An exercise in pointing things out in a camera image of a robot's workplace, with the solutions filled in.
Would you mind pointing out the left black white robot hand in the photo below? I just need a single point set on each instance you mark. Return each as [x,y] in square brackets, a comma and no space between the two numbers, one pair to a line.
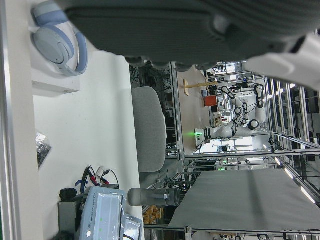
[175,30]

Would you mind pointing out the white cardboard box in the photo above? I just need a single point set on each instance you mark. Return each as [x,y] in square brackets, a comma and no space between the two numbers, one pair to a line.
[55,85]

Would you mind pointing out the grey finned metal box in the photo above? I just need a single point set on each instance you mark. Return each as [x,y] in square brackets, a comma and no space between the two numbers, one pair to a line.
[66,216]

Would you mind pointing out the wooden stand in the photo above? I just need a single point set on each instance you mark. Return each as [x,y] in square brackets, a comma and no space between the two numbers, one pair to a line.
[196,86]

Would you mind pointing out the orange bin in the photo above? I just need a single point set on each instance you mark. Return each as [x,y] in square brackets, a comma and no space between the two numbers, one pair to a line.
[210,101]

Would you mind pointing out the grey office chair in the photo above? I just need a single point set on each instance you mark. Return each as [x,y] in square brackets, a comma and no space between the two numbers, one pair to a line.
[150,130]

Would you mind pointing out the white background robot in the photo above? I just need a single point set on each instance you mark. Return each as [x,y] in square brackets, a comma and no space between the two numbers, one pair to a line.
[222,131]

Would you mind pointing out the light blue headphones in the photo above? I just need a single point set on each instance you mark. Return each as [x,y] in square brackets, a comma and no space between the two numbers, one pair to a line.
[53,47]

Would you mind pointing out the red black clip leads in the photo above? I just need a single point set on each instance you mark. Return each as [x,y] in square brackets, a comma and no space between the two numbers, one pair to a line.
[93,176]

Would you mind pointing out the small bag of screws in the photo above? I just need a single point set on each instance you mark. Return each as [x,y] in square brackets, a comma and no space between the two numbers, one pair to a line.
[43,150]

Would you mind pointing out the green conveyor belt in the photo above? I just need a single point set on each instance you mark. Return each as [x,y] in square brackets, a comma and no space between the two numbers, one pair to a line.
[8,125]

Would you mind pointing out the grey teach pendant touchscreen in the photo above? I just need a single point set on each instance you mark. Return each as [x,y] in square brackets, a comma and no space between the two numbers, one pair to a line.
[102,215]
[132,228]

